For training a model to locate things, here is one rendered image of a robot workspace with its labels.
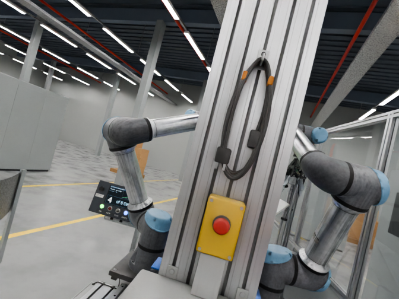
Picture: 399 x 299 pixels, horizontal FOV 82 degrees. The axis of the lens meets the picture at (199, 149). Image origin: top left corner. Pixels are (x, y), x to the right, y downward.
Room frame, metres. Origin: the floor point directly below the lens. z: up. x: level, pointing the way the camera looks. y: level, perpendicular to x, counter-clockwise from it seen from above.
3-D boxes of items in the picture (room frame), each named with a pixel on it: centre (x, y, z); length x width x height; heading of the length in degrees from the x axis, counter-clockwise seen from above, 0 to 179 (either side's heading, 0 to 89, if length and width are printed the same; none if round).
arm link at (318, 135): (1.10, -0.51, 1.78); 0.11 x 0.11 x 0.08; 1
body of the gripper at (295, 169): (1.19, -0.52, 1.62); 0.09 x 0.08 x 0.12; 176
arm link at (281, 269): (0.92, -0.40, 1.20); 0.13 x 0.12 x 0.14; 91
